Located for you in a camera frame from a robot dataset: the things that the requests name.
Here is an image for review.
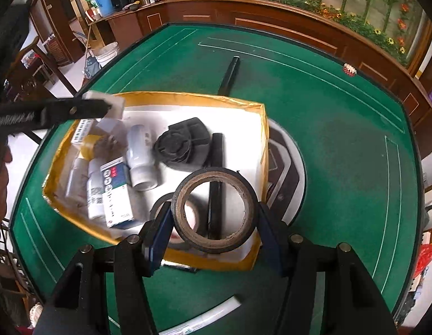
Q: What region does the white marker pen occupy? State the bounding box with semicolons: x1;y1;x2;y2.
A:
156;295;242;335

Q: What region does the black tape roll tan core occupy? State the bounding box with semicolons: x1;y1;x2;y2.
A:
171;168;260;255

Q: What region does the white barcode medicine box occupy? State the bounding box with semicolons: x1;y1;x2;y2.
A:
71;119;98;145

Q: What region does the small white bottle dark label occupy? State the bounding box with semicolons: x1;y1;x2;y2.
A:
87;159;106;220

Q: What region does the white power adapter with prongs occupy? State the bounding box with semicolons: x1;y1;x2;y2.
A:
97;118;127;147

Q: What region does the white foam tray yellow tape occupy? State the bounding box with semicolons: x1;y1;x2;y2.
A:
43;91;270;272

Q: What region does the yellow tape roll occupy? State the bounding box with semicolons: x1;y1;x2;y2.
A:
78;134;105;161

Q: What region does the red plastic bag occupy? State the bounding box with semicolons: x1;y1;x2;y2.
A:
413;242;432;280

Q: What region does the round table control panel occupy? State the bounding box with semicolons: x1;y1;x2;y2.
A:
266;119;307;226

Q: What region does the white plastic bucket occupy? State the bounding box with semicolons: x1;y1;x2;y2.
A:
95;42;119;68

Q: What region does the thin black rod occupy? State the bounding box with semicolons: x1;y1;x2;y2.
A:
206;133;226;241

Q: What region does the black tape roll red label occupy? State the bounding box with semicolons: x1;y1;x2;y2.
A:
149;193;202;252

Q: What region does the plain white bottle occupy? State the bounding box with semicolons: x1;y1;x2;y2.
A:
127;125;159;192

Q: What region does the blue and white box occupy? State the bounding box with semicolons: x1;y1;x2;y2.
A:
99;157;136;229

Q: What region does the curved wooden counter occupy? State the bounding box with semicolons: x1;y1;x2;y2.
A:
88;0;432;130

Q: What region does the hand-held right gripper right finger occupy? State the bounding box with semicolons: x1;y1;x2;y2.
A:
257;200;398;335

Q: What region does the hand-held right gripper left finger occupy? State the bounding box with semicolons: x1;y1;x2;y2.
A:
45;200;175;335

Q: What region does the dark wooden chair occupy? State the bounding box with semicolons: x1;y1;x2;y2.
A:
6;37;78;105

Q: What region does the black bar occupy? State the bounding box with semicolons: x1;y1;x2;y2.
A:
218;56;241;95

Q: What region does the green felt game table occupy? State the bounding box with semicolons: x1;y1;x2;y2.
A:
10;23;428;335

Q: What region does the blue jug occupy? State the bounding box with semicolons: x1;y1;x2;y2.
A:
94;0;114;17

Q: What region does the white smart plug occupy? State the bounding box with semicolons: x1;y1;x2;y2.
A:
81;91;126;120

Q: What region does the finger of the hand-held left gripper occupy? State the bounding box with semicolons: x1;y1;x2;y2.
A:
38;97;113;131

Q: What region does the black round device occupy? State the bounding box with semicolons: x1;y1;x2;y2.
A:
153;117;211;172

